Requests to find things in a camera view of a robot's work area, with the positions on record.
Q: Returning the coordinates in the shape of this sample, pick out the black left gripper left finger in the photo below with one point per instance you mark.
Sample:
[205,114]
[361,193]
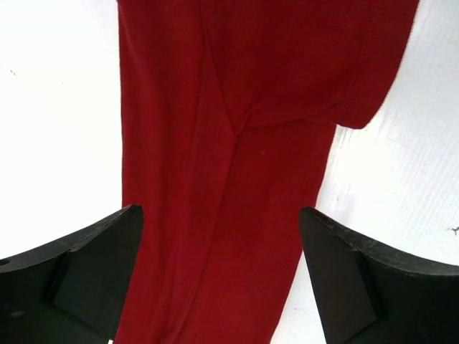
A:
[73,289]

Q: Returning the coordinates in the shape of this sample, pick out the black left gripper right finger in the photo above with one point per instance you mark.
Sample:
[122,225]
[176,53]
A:
[369,292]

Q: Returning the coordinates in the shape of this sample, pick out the red t shirt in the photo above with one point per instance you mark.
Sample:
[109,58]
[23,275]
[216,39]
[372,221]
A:
[229,109]

